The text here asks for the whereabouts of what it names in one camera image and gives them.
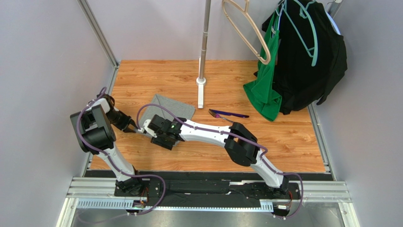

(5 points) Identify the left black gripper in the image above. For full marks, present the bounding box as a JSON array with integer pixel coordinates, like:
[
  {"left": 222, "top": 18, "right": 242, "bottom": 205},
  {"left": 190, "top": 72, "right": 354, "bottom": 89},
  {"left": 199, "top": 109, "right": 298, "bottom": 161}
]
[{"left": 106, "top": 110, "right": 137, "bottom": 133}]

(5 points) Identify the grey cloth napkin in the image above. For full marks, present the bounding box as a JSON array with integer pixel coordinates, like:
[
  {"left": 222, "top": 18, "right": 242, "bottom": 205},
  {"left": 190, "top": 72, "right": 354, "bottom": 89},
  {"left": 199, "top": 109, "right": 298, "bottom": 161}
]
[{"left": 136, "top": 94, "right": 195, "bottom": 139}]

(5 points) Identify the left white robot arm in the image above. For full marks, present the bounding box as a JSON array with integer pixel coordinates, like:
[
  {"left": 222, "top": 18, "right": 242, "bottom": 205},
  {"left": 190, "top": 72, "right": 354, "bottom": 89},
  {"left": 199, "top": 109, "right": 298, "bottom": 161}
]
[{"left": 70, "top": 94, "right": 144, "bottom": 194}]

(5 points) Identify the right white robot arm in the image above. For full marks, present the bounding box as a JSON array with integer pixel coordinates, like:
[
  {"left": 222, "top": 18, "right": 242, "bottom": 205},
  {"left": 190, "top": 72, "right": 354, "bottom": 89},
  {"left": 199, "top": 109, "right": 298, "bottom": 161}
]
[{"left": 143, "top": 115, "right": 289, "bottom": 191}]

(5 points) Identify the purple knife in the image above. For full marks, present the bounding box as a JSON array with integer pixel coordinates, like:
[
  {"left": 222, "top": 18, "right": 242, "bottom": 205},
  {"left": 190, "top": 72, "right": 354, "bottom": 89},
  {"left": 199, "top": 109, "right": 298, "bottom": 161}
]
[{"left": 210, "top": 109, "right": 250, "bottom": 118}]

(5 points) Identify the metal stand pole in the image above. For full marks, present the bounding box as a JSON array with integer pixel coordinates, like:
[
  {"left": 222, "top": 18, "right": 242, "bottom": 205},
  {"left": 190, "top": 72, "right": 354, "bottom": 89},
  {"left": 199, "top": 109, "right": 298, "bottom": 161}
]
[{"left": 197, "top": 0, "right": 211, "bottom": 84}]

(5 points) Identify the green shirt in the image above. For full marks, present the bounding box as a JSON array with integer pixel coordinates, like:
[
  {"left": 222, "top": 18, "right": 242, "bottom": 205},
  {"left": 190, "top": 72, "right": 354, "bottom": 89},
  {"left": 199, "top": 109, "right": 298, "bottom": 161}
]
[{"left": 243, "top": 13, "right": 282, "bottom": 122}]

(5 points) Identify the beige clothes hanger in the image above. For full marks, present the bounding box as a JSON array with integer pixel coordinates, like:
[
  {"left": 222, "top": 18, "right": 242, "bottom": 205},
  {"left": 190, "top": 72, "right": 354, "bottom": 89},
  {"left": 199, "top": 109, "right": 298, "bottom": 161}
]
[{"left": 221, "top": 0, "right": 272, "bottom": 65}]

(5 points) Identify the black shirt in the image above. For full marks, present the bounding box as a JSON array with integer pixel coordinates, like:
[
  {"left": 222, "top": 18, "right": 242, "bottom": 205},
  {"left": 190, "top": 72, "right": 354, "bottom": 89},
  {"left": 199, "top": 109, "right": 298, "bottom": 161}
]
[{"left": 272, "top": 0, "right": 348, "bottom": 115}]

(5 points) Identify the teal clothes hanger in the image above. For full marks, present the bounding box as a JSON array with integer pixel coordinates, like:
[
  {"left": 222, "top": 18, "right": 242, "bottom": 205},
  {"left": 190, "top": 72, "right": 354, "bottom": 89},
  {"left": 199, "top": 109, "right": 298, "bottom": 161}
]
[{"left": 273, "top": 0, "right": 319, "bottom": 67}]

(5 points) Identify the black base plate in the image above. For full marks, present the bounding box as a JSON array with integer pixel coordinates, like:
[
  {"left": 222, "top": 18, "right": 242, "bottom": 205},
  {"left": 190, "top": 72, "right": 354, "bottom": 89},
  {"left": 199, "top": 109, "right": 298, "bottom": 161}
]
[{"left": 84, "top": 170, "right": 303, "bottom": 208}]

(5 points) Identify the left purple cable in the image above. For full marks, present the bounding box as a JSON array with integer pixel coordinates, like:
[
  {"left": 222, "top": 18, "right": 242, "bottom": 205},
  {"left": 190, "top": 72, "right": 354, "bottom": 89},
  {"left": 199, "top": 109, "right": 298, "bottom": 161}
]
[{"left": 76, "top": 86, "right": 167, "bottom": 216}]

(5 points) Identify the purple cable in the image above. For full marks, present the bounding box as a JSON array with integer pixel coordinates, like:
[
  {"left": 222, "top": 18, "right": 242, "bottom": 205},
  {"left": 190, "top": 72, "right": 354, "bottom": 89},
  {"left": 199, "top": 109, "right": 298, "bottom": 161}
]
[
  {"left": 76, "top": 86, "right": 167, "bottom": 216},
  {"left": 136, "top": 103, "right": 305, "bottom": 219}
]

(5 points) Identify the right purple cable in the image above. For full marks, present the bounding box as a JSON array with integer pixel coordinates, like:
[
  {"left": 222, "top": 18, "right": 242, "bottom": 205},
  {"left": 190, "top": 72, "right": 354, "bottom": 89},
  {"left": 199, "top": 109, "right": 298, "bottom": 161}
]
[{"left": 136, "top": 103, "right": 305, "bottom": 219}]

